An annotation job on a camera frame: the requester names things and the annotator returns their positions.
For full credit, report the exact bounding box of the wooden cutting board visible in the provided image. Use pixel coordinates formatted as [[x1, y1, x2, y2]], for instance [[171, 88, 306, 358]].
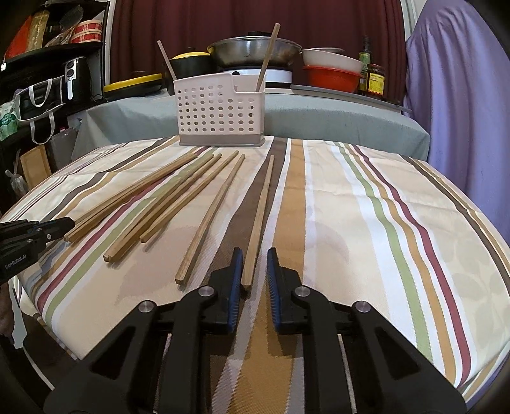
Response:
[[19, 145, 53, 189]]

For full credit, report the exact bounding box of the red colander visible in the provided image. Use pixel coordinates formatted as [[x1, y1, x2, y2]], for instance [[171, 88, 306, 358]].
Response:
[[302, 66, 364, 95]]

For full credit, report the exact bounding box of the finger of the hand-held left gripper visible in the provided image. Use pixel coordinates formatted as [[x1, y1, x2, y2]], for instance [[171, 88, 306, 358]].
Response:
[[24, 217, 76, 244]]

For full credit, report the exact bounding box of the tan wooden chopstick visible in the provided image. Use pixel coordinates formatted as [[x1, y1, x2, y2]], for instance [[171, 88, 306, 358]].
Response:
[[240, 154, 276, 290], [255, 23, 281, 93], [157, 40, 178, 81]]

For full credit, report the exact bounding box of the maroon curtain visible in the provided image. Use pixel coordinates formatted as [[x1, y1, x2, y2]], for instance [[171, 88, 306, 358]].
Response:
[[109, 0, 408, 94]]

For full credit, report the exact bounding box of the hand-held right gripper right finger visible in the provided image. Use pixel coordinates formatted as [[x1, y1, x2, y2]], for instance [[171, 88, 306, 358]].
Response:
[[266, 247, 468, 414]]

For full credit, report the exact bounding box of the white induction cooker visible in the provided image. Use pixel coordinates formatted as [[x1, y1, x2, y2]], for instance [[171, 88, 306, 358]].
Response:
[[230, 66, 294, 90]]

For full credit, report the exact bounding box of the white door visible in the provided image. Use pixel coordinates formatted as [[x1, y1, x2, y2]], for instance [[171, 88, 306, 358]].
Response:
[[400, 0, 429, 44]]

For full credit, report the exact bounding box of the brown sauce jar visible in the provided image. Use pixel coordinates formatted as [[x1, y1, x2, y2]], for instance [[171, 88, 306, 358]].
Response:
[[366, 64, 386, 98]]

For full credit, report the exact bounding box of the black shelf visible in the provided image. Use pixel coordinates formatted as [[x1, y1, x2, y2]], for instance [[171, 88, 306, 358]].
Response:
[[0, 0, 111, 218]]

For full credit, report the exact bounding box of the red packet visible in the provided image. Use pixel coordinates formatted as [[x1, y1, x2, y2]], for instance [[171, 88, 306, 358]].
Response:
[[5, 16, 35, 59]]

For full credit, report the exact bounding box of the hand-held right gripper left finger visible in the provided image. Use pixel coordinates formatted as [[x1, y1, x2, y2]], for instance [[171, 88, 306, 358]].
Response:
[[43, 247, 244, 414]]

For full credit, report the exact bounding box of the red striped round box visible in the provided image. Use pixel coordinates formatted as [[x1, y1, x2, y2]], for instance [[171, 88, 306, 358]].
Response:
[[75, 19, 104, 35], [69, 31, 101, 45]]

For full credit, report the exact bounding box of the white bowl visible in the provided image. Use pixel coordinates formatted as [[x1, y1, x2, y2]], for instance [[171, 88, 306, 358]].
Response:
[[300, 48, 364, 75]]

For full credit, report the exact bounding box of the grey-blue table cloth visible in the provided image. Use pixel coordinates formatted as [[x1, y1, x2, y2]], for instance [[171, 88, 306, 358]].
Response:
[[73, 88, 432, 161]]

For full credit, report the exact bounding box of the black air fryer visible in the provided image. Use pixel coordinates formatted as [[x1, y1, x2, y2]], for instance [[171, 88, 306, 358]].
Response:
[[63, 56, 93, 113]]

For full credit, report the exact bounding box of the yellow-lidded black electric cooker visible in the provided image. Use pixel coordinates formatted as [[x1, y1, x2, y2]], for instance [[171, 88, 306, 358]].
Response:
[[103, 73, 165, 101]]

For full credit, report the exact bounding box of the purple cloth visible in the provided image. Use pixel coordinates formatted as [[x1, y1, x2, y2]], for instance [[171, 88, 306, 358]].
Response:
[[404, 0, 510, 225]]

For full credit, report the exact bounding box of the black bag with white straps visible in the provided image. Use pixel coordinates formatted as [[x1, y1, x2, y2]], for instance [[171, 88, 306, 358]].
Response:
[[13, 77, 67, 145]]

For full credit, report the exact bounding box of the green packet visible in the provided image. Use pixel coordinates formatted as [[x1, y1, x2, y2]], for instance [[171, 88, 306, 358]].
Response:
[[0, 101, 19, 142]]

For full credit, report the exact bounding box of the grey plastic bag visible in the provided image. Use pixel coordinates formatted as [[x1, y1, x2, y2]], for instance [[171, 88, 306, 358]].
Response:
[[47, 127, 79, 169]]

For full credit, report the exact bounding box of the dark green oil bottle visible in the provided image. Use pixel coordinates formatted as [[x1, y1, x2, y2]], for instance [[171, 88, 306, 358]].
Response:
[[358, 36, 374, 75]]

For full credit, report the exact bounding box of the row of wooden chopsticks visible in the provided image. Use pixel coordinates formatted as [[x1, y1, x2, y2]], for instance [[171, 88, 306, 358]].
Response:
[[64, 150, 247, 286]]

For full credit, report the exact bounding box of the gold packet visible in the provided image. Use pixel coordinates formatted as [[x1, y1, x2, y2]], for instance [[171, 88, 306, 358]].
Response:
[[27, 10, 51, 51]]

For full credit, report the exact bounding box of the steel wok with lid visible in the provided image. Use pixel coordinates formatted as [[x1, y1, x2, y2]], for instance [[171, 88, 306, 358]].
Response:
[[207, 36, 303, 69]]

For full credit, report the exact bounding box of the black pot with yellow lid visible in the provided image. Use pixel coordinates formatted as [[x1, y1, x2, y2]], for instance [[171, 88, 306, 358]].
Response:
[[169, 47, 213, 80]]

